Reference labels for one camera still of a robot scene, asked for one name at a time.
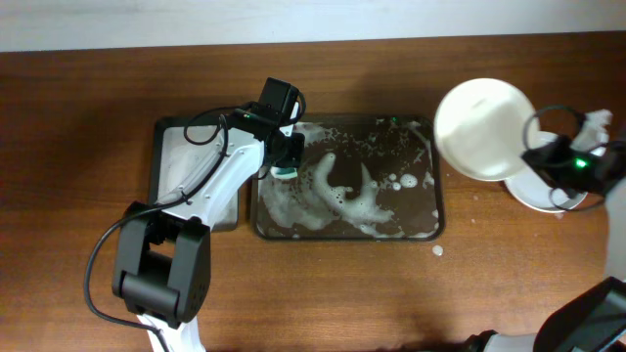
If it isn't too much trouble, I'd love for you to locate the green yellow sponge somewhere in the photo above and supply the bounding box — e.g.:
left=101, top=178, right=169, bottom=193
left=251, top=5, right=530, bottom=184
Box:
left=270, top=166, right=297, bottom=180

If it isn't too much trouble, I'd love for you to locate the cream plastic plate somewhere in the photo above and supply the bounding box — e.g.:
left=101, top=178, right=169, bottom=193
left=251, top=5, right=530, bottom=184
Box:
left=433, top=78, right=535, bottom=182

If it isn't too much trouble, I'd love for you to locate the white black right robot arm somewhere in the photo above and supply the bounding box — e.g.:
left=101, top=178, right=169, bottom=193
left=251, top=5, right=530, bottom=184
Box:
left=458, top=136, right=625, bottom=352

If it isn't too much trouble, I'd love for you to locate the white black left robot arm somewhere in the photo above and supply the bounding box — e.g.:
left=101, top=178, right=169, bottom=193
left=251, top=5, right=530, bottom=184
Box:
left=112, top=102, right=305, bottom=351

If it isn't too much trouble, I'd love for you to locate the dark brown tray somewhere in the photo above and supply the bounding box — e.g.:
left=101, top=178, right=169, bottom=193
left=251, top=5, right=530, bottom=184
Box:
left=250, top=114, right=446, bottom=242

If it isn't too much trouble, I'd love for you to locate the black soapy water tray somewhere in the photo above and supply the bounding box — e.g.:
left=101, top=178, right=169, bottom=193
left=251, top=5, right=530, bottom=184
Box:
left=148, top=116, right=239, bottom=232

